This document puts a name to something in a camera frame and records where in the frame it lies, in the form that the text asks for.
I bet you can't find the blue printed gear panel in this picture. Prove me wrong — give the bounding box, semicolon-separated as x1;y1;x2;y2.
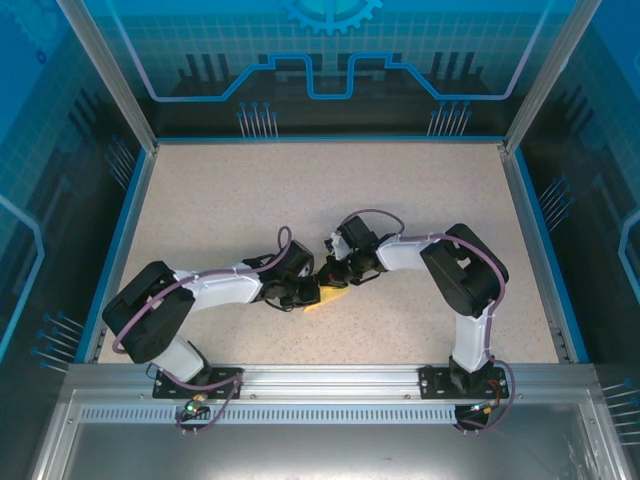
82;0;571;139

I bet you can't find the aluminium side rail blue trim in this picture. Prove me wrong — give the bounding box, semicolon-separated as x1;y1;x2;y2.
82;144;160;365
499;143;591;365

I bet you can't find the blue printed side panel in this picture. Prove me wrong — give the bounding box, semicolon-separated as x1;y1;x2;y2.
519;0;640;451
0;0;146;480

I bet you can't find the aluminium cross rail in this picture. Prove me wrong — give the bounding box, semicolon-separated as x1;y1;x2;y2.
66;363;601;401

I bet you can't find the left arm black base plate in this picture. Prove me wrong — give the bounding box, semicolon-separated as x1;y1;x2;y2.
152;366;245;400

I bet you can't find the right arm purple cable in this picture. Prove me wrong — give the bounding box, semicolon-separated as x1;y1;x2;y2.
339;208;516;432

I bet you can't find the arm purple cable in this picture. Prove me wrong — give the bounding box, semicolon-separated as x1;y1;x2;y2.
110;225;295;436
339;208;516;432

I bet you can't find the slotted grey cable duct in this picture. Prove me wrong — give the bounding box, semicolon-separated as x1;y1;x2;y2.
78;405;460;426

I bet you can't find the aluminium frame post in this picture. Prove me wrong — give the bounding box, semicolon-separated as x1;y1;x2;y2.
55;0;160;154
501;0;604;155

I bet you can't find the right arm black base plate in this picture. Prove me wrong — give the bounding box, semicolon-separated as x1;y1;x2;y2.
418;364;506;400

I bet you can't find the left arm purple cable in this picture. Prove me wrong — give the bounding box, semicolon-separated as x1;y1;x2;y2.
110;225;295;436

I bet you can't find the sheet metal tray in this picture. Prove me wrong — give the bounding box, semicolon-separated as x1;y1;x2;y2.
29;389;629;480

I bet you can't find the yellow cloth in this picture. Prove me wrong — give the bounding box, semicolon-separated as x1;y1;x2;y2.
302;284;351;315

